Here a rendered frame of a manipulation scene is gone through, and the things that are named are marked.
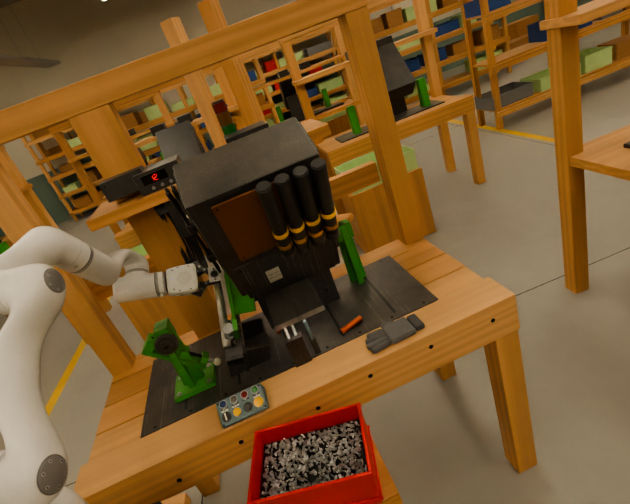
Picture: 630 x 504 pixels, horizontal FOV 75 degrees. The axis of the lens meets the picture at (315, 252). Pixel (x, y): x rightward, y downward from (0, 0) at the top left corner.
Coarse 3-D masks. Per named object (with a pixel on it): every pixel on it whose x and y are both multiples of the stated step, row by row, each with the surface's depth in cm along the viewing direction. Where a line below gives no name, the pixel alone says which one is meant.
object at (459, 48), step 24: (432, 0) 755; (456, 0) 765; (384, 24) 777; (408, 24) 754; (432, 24) 767; (456, 24) 781; (480, 24) 780; (504, 24) 793; (408, 48) 775; (456, 48) 800; (480, 48) 798; (504, 48) 817; (480, 72) 816; (408, 96) 815
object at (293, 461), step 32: (320, 416) 114; (352, 416) 114; (256, 448) 112; (288, 448) 112; (320, 448) 109; (352, 448) 106; (256, 480) 105; (288, 480) 104; (320, 480) 102; (352, 480) 95
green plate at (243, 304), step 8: (224, 272) 130; (232, 288) 133; (232, 296) 134; (240, 296) 135; (248, 296) 135; (232, 304) 134; (240, 304) 136; (248, 304) 137; (232, 312) 135; (240, 312) 137
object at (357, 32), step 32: (352, 32) 148; (352, 64) 158; (384, 96) 159; (96, 128) 138; (384, 128) 164; (96, 160) 142; (128, 160) 144; (384, 160) 169; (0, 192) 138; (0, 224) 142; (32, 224) 145; (160, 224) 155; (416, 224) 184; (160, 256) 160; (96, 320) 163; (192, 320) 173; (96, 352) 168; (128, 352) 176
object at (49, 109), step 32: (320, 0) 142; (352, 0) 144; (224, 32) 138; (256, 32) 140; (288, 32) 143; (128, 64) 134; (160, 64) 136; (192, 64) 139; (64, 96) 133; (96, 96) 135; (128, 96) 142; (0, 128) 132; (32, 128) 134
